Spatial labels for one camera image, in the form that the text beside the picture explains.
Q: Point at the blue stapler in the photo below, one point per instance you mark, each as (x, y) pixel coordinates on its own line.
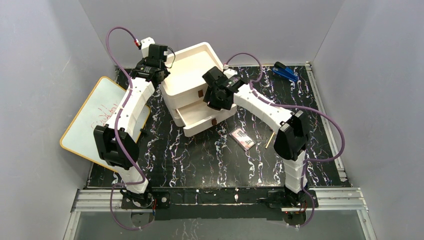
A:
(285, 72)

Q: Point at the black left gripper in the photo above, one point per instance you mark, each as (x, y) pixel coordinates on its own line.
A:
(157, 52)

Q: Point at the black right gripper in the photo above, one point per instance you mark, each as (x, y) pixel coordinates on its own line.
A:
(212, 78)

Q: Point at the white drawer organizer box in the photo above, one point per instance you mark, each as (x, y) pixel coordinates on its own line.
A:
(184, 89)

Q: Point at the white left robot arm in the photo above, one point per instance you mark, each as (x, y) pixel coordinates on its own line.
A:
(116, 140)

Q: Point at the clear eyelash case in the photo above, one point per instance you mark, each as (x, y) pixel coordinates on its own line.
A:
(242, 138)

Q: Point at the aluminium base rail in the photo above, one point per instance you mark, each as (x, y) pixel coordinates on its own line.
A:
(219, 203)

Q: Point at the thin gold stick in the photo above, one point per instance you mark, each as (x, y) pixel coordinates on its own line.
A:
(269, 140)

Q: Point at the white board yellow frame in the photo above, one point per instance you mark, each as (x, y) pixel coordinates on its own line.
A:
(100, 108)

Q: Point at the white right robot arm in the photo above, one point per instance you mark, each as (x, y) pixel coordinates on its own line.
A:
(292, 132)

